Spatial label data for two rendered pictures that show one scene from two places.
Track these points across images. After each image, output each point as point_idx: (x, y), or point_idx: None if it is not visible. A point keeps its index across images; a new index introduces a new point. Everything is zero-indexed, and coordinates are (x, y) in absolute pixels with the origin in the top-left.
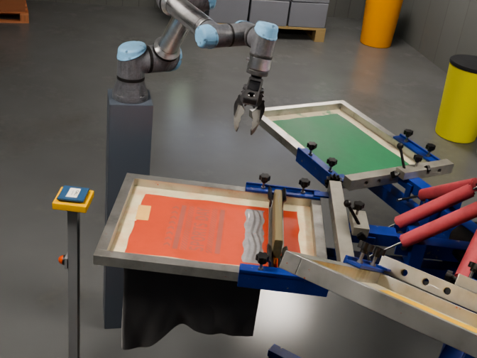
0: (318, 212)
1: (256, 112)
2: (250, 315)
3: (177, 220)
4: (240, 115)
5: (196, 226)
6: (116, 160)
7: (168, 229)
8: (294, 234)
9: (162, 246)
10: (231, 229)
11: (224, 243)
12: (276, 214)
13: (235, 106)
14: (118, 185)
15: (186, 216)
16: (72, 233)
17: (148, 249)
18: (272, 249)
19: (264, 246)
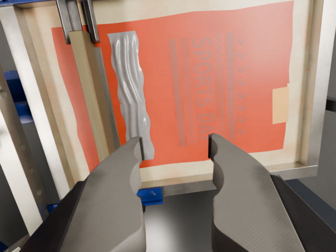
0: (55, 169)
1: (99, 232)
2: None
3: (236, 101)
4: (232, 182)
5: (209, 95)
6: (321, 210)
7: (243, 76)
8: (80, 121)
9: (245, 32)
10: (164, 105)
11: (166, 67)
12: (96, 111)
13: (329, 243)
14: (297, 190)
15: (225, 115)
16: (328, 97)
17: (263, 18)
18: (93, 44)
19: (114, 80)
